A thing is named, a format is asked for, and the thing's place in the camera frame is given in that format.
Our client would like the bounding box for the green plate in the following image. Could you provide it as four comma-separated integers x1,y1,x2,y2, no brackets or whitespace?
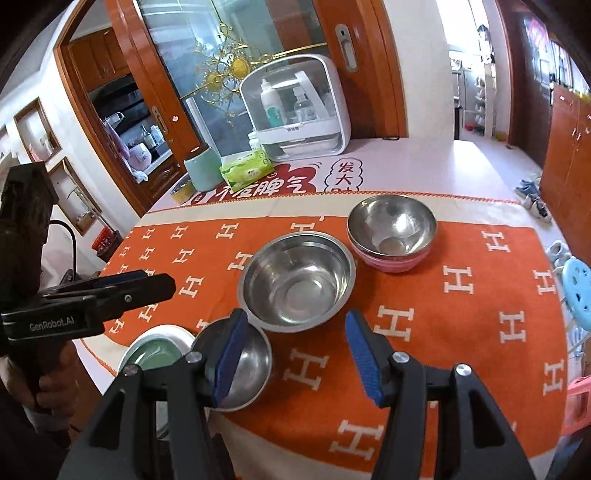
119,338,183,371

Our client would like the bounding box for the small steel bowl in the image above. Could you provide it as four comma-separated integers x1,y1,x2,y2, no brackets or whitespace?
205,324,273,413

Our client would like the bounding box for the person's left hand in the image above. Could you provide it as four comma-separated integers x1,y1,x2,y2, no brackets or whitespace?
1,341,79,432

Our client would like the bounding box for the white foam plate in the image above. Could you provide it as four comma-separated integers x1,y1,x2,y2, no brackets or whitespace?
118,325,195,372

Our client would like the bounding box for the pink plastic stool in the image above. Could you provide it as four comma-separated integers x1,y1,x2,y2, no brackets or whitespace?
561,375,591,436

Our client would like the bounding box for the mint green canister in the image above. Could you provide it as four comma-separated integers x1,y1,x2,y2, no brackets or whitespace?
184,148,223,192

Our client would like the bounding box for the orange H-pattern blanket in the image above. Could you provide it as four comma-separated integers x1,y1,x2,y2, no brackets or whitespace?
82,194,569,479

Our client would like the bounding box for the green wet wipes pack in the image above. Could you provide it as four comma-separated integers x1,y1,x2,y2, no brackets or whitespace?
219,149,274,193

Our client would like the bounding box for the large steel bowl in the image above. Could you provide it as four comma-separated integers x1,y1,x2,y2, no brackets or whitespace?
238,231,356,333

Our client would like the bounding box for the blue plastic stool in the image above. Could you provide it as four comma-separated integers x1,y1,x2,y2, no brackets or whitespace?
561,257,591,332

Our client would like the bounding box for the pink bowl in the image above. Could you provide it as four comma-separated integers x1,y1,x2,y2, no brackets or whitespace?
349,240,432,273

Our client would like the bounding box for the steel bowl on top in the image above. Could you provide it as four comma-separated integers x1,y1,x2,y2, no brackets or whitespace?
346,194,438,259

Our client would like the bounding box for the wooden sliding door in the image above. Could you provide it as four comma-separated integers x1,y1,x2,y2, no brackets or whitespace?
106,1,409,161

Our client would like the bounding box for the white storage box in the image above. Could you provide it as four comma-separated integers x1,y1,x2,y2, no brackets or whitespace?
239,54,352,163

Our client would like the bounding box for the wooden cabinet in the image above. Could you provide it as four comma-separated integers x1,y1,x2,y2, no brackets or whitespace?
541,85,591,263

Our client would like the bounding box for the pink printed tablecloth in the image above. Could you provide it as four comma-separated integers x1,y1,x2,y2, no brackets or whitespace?
147,138,523,213

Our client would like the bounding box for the black cable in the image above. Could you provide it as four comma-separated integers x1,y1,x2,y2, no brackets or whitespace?
48,219,80,278

